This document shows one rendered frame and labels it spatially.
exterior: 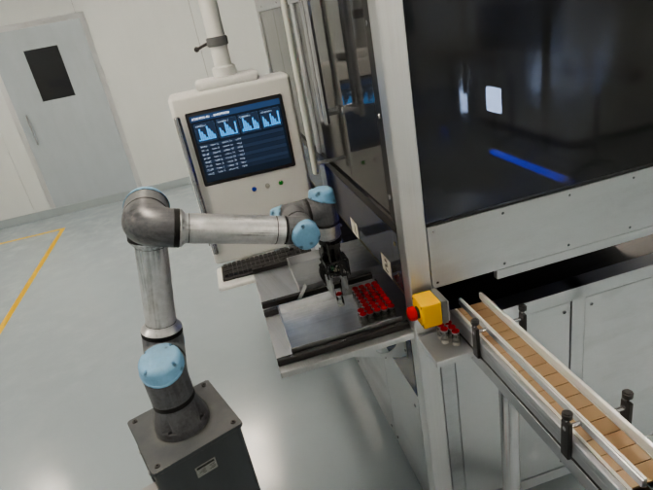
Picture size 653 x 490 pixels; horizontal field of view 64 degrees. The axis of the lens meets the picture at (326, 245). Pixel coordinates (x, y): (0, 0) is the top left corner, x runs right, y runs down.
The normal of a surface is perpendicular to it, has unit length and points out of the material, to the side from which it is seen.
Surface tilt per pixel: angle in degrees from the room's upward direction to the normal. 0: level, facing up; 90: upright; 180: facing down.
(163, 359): 8
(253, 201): 90
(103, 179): 90
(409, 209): 90
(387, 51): 90
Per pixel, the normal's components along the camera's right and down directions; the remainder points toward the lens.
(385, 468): -0.17, -0.89
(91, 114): 0.24, 0.37
